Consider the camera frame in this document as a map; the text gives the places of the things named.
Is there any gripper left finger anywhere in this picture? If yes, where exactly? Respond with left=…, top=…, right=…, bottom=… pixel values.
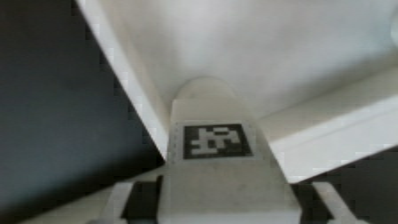
left=88, top=176, right=164, bottom=224

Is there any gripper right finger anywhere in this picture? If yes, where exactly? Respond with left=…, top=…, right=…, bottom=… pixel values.
left=294, top=181, right=368, bottom=224

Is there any white table leg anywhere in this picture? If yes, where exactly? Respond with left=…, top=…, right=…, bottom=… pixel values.
left=157, top=78, right=303, bottom=224

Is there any white square tabletop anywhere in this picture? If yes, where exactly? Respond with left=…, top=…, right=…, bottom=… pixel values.
left=74, top=0, right=398, bottom=161

